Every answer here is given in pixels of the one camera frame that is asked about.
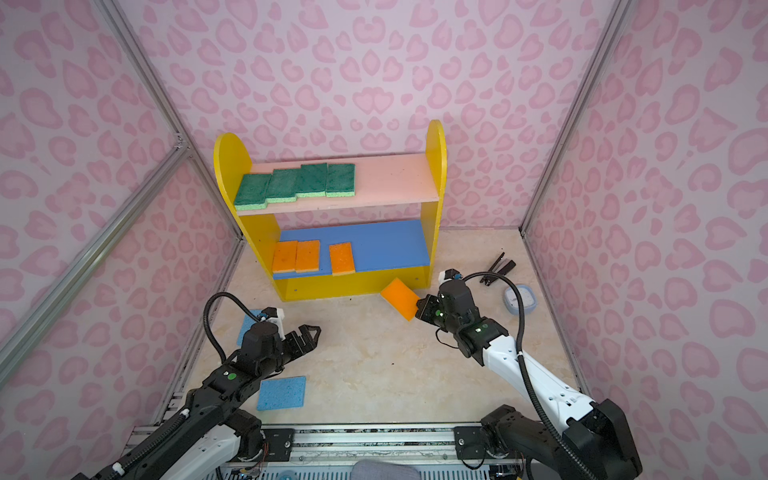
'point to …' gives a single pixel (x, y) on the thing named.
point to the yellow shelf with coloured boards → (327, 226)
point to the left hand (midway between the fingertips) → (312, 330)
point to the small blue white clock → (527, 295)
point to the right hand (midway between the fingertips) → (416, 301)
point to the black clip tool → (502, 266)
